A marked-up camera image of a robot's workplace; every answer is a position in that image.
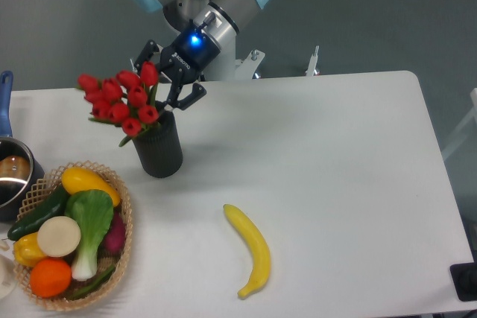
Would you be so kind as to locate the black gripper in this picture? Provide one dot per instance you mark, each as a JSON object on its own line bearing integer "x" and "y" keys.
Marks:
{"x": 181, "y": 62}

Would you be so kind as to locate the red tulip bouquet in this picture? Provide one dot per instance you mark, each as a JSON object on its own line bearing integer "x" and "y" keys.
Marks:
{"x": 126, "y": 101}

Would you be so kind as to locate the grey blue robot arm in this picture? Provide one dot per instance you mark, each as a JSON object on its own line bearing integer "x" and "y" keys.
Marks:
{"x": 238, "y": 12}

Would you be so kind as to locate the dark grey ribbed vase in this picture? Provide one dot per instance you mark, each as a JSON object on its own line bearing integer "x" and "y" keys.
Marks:
{"x": 159, "y": 148}

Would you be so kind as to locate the yellow squash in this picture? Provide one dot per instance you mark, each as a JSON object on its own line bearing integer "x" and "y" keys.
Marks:
{"x": 76, "y": 179}

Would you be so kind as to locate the green bok choy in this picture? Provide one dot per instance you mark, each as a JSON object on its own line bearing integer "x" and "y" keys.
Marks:
{"x": 92, "y": 210}

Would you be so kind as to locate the green cucumber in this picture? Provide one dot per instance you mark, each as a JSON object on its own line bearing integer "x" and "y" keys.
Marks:
{"x": 53, "y": 205}

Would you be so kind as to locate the purple sweet potato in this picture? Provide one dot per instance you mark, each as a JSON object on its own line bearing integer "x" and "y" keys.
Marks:
{"x": 115, "y": 238}

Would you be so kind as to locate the woven wicker basket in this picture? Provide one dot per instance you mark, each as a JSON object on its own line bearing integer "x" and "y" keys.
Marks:
{"x": 39, "y": 191}

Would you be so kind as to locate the yellow banana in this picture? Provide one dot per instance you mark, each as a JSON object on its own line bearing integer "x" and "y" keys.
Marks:
{"x": 258, "y": 248}

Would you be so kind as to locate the cream round bun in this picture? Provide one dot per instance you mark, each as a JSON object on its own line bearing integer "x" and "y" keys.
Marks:
{"x": 59, "y": 236}

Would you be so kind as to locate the green chili pepper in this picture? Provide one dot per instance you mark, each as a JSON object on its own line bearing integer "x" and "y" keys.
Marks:
{"x": 94, "y": 285}

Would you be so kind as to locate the yellow bell pepper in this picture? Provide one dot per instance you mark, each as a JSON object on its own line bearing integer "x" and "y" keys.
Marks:
{"x": 27, "y": 251}

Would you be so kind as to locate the orange fruit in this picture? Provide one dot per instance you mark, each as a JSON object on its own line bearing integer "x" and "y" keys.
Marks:
{"x": 50, "y": 277}

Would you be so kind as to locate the black device at edge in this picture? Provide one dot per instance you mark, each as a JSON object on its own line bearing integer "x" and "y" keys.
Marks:
{"x": 464, "y": 280}

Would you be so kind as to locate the blue handled saucepan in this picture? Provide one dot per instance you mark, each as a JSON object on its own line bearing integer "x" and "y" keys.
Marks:
{"x": 19, "y": 168}

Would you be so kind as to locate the white frame at right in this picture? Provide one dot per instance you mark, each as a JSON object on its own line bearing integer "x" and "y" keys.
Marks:
{"x": 462, "y": 130}

